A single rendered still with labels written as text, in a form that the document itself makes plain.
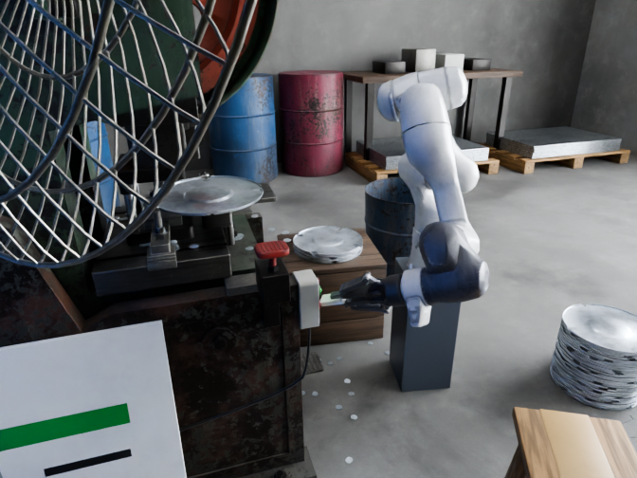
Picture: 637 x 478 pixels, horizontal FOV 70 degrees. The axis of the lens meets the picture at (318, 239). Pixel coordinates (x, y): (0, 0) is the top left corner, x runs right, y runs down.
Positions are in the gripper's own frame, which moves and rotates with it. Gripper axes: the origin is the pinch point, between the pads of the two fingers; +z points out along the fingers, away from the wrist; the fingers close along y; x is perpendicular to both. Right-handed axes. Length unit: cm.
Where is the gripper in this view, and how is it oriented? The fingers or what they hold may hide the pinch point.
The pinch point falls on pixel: (333, 299)
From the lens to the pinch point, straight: 118.0
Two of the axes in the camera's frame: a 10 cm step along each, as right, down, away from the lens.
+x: -3.1, 6.6, -6.8
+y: -4.9, -7.3, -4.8
